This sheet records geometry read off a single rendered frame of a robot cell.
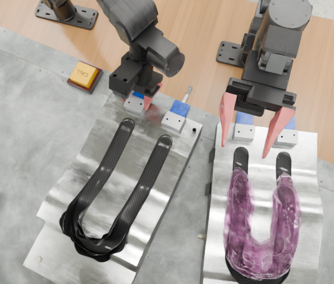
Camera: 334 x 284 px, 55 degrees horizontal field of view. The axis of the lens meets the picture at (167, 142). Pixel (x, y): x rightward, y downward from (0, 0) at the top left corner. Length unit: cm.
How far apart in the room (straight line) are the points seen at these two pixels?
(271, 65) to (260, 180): 44
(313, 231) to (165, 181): 36
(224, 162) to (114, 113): 31
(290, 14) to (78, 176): 58
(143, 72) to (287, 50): 36
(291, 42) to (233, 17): 65
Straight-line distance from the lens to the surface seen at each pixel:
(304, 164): 89
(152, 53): 68
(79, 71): 99
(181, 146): 81
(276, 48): 45
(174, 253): 88
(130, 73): 69
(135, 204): 79
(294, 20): 48
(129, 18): 65
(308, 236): 84
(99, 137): 85
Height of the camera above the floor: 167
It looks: 75 degrees down
